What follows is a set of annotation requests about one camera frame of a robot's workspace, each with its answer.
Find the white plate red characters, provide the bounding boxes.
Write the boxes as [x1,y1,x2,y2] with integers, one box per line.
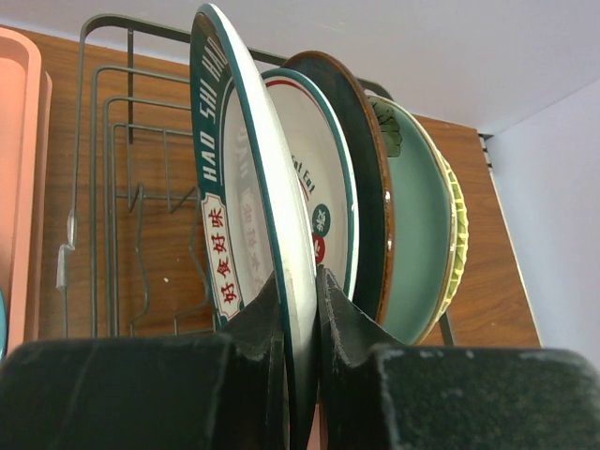
[262,67,360,298]

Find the pink plastic tray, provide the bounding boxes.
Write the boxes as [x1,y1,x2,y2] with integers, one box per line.
[1,28,53,358]

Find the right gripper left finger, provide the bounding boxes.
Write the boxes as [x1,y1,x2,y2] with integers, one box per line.
[1,279,284,449]

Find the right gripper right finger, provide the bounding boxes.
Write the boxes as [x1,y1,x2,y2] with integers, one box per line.
[316,268,599,449]

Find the green rim white plate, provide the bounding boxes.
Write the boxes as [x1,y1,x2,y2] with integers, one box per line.
[189,4,318,449]

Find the light green flower plate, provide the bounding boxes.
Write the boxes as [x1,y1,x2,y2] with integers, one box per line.
[367,95,458,345]

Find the black wire dish rack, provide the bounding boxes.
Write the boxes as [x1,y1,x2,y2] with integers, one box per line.
[55,13,458,348]

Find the yellow woven bamboo plate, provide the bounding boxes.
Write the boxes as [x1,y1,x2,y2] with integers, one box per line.
[441,158,469,315]

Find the dark teal plate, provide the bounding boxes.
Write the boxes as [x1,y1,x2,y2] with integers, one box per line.
[283,51,395,324]

